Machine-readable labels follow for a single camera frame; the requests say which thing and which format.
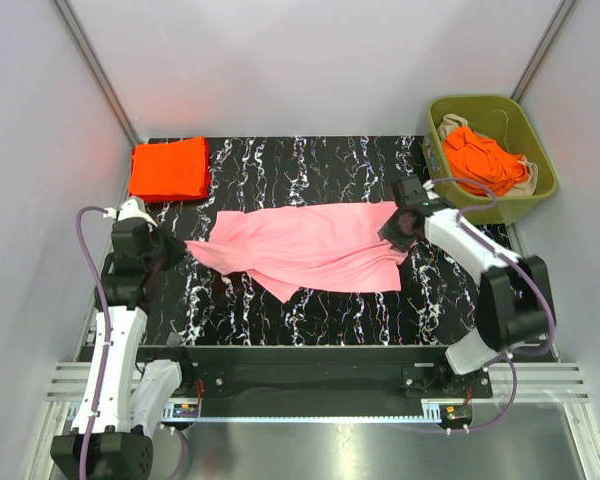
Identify beige t shirt in bin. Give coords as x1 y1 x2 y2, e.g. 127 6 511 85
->
435 113 540 198

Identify right small circuit board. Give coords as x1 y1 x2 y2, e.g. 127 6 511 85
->
443 404 473 421

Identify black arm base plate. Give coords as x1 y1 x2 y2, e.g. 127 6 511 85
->
137 345 493 400

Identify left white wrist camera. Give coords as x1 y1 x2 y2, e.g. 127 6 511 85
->
103 196 158 227

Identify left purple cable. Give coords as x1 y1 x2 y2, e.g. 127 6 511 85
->
74 205 191 480

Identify folded orange t shirt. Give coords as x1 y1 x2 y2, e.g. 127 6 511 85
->
128 137 211 203

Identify orange t shirt in bin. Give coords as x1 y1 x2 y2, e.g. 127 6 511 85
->
440 125 531 198

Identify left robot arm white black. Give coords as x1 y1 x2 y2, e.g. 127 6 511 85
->
51 217 196 479

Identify aluminium rail frame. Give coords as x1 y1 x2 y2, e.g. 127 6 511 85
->
44 362 600 426

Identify pink t shirt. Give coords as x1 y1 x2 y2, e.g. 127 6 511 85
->
187 202 406 303

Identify black marbled table mat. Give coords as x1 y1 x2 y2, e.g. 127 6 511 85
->
77 134 544 349

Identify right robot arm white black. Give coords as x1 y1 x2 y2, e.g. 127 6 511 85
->
379 175 556 397

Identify small circuit board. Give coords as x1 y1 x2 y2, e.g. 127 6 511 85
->
443 404 473 421
172 403 200 419

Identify left small circuit board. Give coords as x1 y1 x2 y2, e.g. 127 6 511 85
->
172 403 200 419

